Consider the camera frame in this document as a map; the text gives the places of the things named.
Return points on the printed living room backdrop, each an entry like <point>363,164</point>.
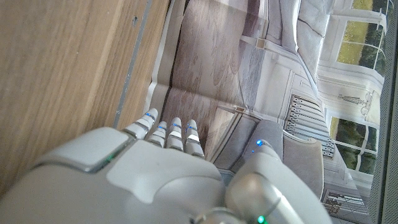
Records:
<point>217,62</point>

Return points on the grey perforated panel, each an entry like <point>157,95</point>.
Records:
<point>390,140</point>

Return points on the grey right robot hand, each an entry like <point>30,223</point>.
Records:
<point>149,183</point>

